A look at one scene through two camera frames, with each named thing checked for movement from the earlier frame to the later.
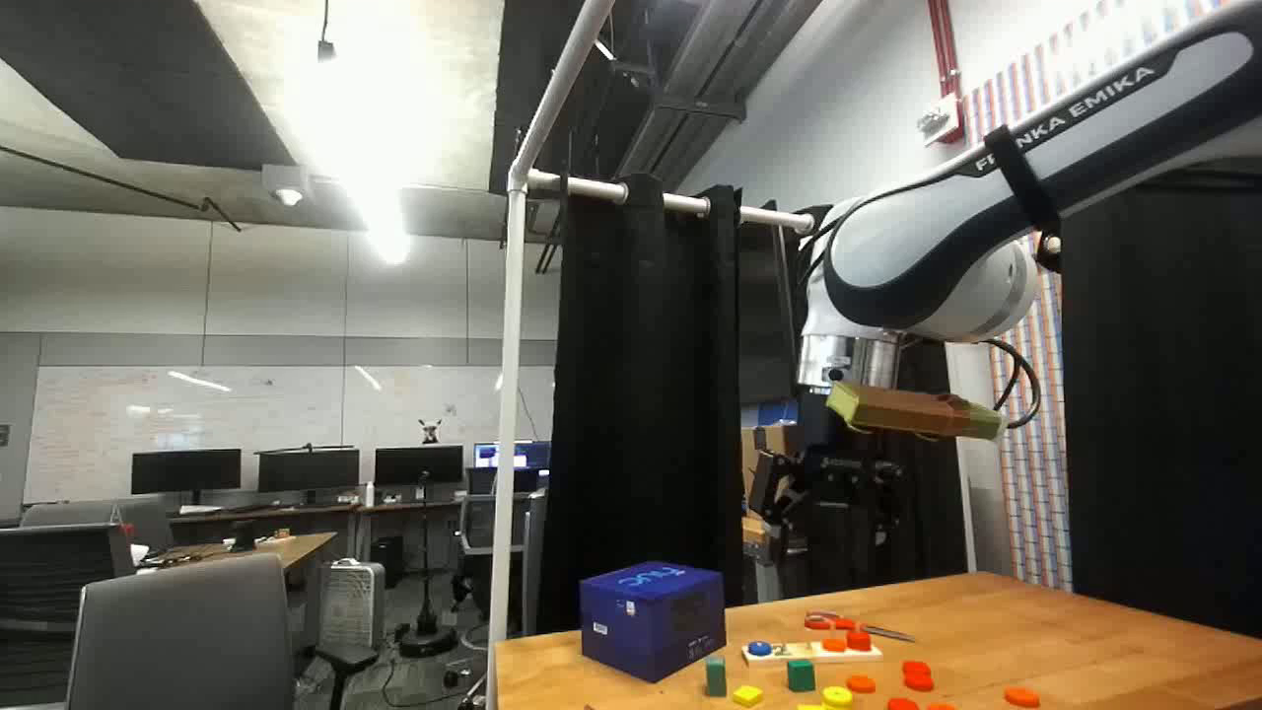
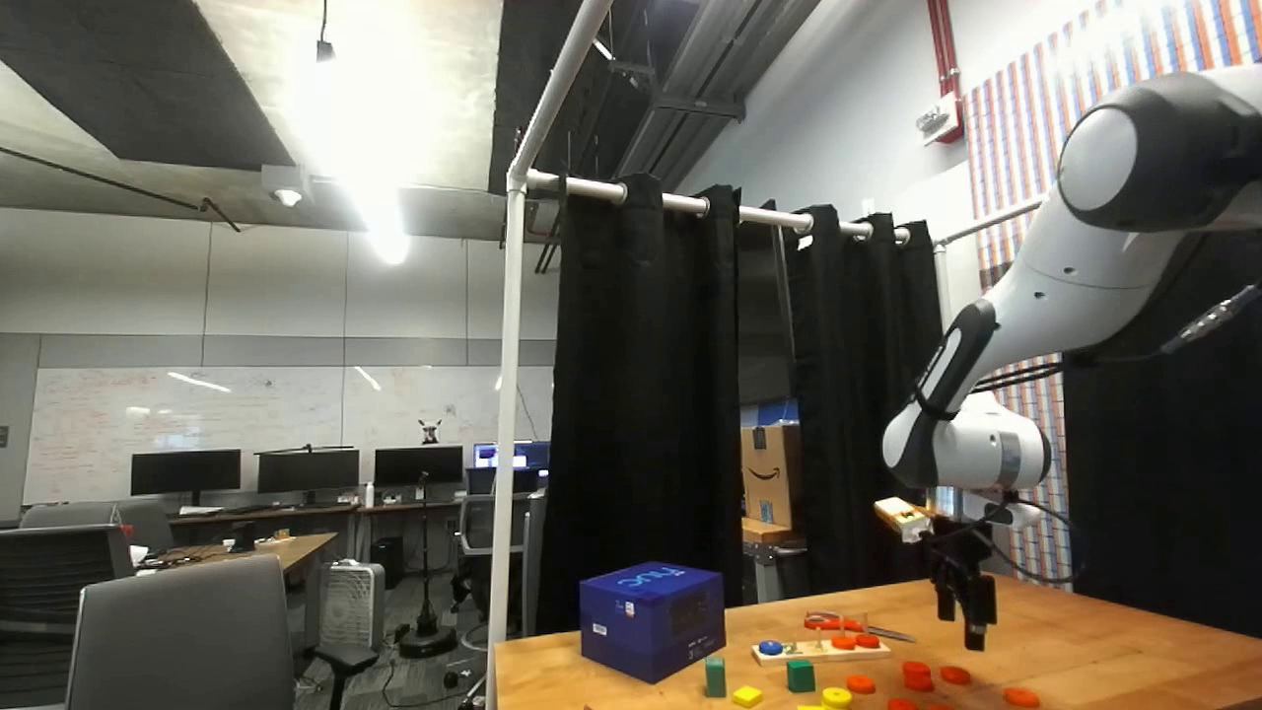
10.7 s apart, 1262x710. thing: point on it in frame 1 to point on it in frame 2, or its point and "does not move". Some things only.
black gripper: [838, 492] to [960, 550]
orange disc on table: [916, 677] does not move
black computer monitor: [420, 473] does not move
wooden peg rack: [834, 648] does not move
